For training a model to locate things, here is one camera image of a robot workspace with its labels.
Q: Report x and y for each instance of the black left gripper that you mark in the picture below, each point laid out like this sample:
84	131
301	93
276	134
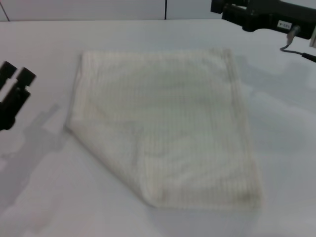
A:
10	108

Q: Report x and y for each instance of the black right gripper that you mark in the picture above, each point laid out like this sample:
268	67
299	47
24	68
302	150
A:
271	14

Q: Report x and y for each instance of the white ribbed towel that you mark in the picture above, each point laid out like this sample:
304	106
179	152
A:
163	118

